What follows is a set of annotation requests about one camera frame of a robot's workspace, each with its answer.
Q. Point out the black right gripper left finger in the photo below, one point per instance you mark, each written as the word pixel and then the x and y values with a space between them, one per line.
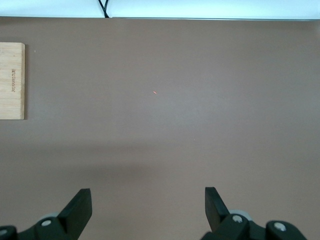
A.
pixel 72 220

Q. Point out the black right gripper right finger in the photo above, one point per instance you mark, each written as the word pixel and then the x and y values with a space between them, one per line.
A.
pixel 220 225

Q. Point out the bamboo cutting board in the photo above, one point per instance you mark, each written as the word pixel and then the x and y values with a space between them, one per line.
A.
pixel 12 80

